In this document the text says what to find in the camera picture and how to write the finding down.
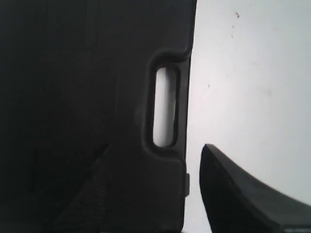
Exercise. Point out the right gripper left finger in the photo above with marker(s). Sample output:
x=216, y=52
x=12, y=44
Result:
x=87, y=195

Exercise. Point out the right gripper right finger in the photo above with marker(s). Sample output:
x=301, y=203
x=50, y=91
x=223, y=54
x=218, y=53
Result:
x=237, y=202

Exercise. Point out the black plastic tool case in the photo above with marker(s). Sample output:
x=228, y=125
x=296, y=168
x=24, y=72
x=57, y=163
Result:
x=78, y=74

